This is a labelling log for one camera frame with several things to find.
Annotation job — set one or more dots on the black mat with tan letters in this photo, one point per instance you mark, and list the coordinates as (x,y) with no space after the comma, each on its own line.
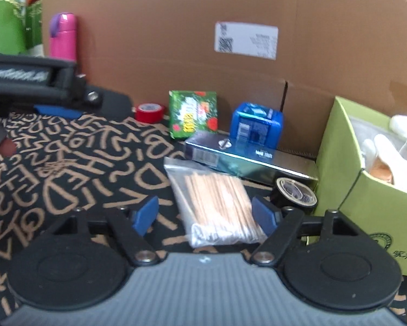
(71,163)

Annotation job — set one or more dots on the red tape roll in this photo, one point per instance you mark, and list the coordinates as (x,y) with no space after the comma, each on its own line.
(149,112)

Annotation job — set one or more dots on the black tape roll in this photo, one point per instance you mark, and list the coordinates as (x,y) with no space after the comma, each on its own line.
(293,192)

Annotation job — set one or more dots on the small green printed box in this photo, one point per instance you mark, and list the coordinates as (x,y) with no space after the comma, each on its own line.
(193,115)

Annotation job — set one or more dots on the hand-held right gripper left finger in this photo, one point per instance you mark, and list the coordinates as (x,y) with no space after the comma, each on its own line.
(145,215)

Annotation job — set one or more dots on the brown item in box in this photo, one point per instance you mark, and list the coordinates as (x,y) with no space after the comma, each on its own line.
(381,169)

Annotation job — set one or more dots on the blue packet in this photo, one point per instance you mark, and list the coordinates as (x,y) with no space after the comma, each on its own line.
(256,125)

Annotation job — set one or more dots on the lime green box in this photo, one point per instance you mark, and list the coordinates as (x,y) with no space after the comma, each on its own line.
(370,210)

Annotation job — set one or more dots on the person's left hand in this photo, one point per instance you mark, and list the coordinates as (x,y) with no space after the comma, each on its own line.
(6,148)

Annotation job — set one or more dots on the clear bag of wooden sticks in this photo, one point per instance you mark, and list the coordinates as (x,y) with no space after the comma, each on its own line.
(217,203)

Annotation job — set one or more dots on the pink thermos bottle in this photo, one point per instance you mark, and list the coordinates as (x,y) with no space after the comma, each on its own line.
(63,37)

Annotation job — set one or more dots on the long shiny teal box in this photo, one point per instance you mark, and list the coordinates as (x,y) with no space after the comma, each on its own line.
(244,161)

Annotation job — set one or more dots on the green printed bag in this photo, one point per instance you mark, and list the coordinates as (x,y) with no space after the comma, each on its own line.
(10,20)

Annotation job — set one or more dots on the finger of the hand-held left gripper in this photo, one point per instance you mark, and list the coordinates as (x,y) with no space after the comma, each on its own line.
(59,112)
(117,103)

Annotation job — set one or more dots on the white glove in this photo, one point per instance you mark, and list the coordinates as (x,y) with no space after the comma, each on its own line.
(398,156)

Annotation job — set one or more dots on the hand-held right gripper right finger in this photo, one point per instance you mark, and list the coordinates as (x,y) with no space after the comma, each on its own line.
(266,215)

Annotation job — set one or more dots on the large brown cardboard box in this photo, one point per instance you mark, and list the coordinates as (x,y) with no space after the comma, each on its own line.
(156,40)

